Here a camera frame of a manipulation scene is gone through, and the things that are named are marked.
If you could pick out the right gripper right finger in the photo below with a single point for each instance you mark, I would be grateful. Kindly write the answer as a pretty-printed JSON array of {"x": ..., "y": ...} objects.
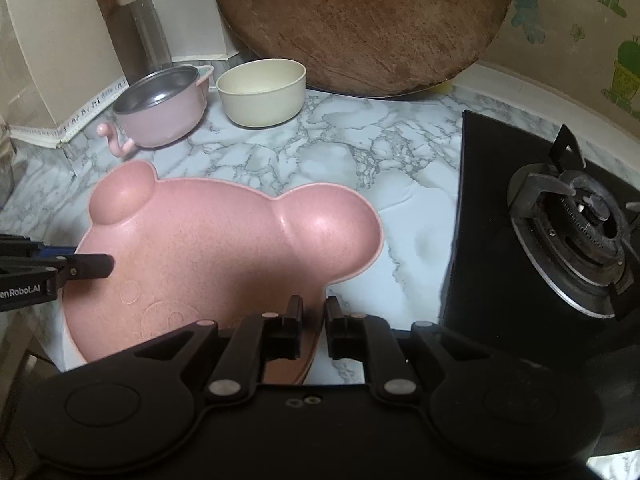
[{"x": 346, "y": 334}]

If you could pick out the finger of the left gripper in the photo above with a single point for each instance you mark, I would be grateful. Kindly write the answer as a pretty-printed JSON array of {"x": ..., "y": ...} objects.
[{"x": 89, "y": 266}]

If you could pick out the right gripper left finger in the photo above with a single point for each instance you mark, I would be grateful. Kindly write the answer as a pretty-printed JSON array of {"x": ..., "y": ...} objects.
[{"x": 282, "y": 332}]

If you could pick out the pink bear-shaped plate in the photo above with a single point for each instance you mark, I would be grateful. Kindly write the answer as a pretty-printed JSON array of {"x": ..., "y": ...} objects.
[{"x": 193, "y": 249}]

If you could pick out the pink steel-lined pot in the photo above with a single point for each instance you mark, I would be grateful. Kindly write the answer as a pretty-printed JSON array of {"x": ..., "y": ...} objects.
[{"x": 158, "y": 109}]

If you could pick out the cream plastic bowl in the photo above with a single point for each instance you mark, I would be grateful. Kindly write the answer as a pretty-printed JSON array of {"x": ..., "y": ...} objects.
[{"x": 263, "y": 93}]

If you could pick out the black gas stove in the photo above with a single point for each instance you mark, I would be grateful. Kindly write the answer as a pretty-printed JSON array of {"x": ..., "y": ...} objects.
[{"x": 494, "y": 295}]

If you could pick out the stove burner grate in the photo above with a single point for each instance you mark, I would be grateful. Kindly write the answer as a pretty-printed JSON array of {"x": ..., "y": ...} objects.
[{"x": 575, "y": 232}]

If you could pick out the round wooden cutting board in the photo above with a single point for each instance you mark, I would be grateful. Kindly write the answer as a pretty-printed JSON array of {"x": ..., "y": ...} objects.
[{"x": 373, "y": 48}]

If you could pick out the cleaver with wooden handle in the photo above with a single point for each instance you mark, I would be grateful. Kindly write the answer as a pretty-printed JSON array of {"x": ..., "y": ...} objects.
[{"x": 137, "y": 37}]

